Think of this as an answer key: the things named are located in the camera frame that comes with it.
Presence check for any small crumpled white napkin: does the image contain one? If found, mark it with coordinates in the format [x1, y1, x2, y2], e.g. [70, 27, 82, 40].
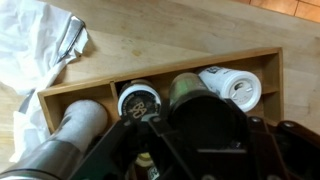
[0, 0, 88, 162]

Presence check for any black lid glass jar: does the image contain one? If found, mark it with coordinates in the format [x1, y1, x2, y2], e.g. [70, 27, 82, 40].
[169, 73, 237, 149]

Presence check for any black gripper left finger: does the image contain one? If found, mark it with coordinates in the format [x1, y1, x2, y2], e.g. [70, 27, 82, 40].
[68, 115, 197, 180]

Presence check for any wooden spice tray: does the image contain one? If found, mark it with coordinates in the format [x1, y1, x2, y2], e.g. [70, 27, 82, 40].
[38, 48, 284, 132]

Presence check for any black white label jar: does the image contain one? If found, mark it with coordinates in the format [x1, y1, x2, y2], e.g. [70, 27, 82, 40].
[117, 79, 162, 121]

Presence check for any tall steel pepper grinder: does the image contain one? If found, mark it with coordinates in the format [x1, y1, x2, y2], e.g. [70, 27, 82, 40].
[0, 100, 108, 180]

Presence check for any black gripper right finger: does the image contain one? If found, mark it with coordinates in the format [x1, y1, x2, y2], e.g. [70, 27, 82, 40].
[229, 100, 320, 180]

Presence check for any thin metal skewer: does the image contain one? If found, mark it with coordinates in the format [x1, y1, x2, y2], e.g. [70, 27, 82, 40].
[55, 16, 85, 63]

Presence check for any white spice container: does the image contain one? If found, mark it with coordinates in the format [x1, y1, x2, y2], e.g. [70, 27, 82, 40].
[198, 66, 262, 112]

